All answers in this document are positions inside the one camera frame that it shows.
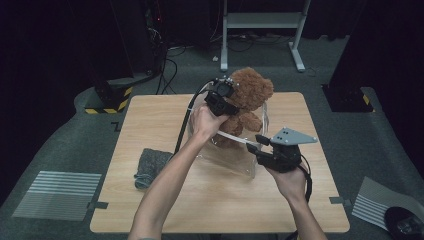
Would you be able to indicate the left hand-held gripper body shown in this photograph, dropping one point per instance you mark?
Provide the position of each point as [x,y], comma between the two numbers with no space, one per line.
[220,96]

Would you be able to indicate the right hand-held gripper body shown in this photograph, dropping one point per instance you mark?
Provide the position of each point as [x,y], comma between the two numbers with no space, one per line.
[283,156]

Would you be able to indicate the clear plastic bag white trim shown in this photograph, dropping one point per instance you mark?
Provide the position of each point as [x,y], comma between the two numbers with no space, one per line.
[233,160]

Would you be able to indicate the brown teddy bear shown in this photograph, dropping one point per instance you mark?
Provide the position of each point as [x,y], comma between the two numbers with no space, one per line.
[250,93]

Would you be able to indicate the grey fluffy doll garment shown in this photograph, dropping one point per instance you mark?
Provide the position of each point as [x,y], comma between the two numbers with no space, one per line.
[151,166]

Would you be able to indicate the person's right hand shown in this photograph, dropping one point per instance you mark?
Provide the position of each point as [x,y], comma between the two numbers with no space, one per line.
[290,183]

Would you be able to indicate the person's left hand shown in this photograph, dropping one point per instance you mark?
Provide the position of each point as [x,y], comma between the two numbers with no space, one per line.
[206,123]

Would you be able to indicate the black base yellow-black stripes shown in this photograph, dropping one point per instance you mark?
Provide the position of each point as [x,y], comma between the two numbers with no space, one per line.
[346,98]
[110,96]

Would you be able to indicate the white metal stand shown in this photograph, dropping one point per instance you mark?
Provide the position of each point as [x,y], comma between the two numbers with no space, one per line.
[263,20]

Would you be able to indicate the striped grey sheet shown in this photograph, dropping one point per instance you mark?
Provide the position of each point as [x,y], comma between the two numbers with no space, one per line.
[376,203]
[56,196]

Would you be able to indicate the black round object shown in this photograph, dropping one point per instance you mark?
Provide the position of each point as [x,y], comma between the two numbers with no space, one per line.
[403,223]

